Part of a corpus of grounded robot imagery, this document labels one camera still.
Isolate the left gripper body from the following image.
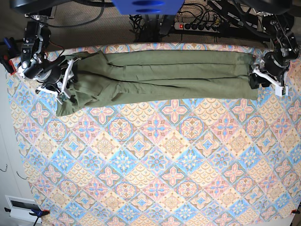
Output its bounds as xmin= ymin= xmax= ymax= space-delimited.
xmin=249 ymin=60 xmax=289 ymax=97

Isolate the patterned tablecloth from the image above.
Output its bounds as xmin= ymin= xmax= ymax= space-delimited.
xmin=6 ymin=42 xmax=301 ymax=226

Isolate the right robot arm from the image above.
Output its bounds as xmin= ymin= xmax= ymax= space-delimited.
xmin=10 ymin=0 xmax=79 ymax=104

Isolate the orange black clamp left top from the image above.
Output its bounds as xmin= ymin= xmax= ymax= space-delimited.
xmin=0 ymin=37 xmax=17 ymax=75

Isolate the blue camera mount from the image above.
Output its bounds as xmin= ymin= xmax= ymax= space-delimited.
xmin=112 ymin=0 xmax=184 ymax=15

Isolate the blue clamp bottom left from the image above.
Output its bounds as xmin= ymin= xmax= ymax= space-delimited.
xmin=4 ymin=208 xmax=50 ymax=223

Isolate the green t-shirt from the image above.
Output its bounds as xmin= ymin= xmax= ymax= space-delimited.
xmin=56 ymin=50 xmax=258 ymax=116

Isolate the white power strip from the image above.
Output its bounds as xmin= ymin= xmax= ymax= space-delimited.
xmin=174 ymin=22 xmax=217 ymax=32

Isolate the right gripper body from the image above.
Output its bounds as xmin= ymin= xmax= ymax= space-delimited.
xmin=35 ymin=56 xmax=80 ymax=104

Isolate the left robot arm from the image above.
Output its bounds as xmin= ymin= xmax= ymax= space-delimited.
xmin=208 ymin=0 xmax=300 ymax=97

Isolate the orange clamp bottom right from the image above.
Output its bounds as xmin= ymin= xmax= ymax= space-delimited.
xmin=291 ymin=210 xmax=301 ymax=214

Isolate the white wall socket box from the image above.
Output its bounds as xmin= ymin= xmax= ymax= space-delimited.
xmin=5 ymin=195 xmax=39 ymax=223

